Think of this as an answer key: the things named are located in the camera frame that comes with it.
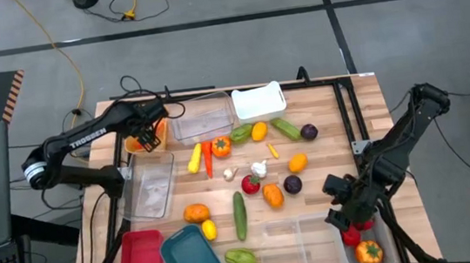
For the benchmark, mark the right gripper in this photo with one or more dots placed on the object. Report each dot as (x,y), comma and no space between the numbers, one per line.
(363,205)

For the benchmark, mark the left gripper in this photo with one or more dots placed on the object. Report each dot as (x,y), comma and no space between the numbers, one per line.
(150,114)

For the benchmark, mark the red tomato green calyx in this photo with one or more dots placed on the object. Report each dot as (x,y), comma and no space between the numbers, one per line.
(365,225)

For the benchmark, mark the red round fruit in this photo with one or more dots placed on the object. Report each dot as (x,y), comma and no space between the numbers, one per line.
(351,237)

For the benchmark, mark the yellow corn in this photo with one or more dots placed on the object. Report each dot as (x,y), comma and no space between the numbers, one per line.
(194,158)

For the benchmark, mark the dark purple round fruit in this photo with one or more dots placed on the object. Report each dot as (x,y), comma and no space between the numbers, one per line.
(309,131)
(292,184)

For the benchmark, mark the orange citrus fruit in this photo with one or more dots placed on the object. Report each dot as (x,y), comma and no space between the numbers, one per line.
(298,163)

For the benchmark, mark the white garlic bulb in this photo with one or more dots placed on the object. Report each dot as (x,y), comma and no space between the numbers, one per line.
(259,169)

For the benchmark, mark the small beige garlic bulb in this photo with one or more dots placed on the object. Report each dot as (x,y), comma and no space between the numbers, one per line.
(229,174)

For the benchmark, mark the brown bread loaf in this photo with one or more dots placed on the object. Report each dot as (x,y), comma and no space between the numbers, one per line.
(196,213)

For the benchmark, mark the red strawberry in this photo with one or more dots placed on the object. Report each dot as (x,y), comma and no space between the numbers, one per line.
(250,185)

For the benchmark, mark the light green zucchini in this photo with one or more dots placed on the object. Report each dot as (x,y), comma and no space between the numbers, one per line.
(286,129)

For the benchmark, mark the dark green cucumber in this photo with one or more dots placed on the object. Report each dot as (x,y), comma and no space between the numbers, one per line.
(240,216)

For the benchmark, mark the yellow lemon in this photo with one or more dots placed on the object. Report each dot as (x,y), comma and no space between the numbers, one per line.
(259,131)

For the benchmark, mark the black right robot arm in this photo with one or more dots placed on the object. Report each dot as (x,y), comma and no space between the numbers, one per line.
(402,140)

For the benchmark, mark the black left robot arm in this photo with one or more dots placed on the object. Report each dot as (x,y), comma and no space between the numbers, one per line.
(87,138)

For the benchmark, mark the orange plastic basket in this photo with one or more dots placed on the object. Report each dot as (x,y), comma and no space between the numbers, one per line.
(132,150)

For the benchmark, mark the clear plastic bin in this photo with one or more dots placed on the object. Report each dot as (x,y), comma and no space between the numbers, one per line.
(323,245)
(149,188)
(283,253)
(203,117)

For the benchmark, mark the grey plastic bin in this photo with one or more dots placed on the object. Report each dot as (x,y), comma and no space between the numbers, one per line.
(384,238)

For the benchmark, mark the white plastic basket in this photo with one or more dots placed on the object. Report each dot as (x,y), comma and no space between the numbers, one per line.
(258,103)

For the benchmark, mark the red plastic basket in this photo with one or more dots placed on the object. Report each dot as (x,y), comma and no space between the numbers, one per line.
(141,261)

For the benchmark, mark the teal plastic basket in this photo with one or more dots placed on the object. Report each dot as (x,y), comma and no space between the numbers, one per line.
(191,260)

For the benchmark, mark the black metal table frame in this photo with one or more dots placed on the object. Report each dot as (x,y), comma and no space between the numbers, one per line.
(309,83)

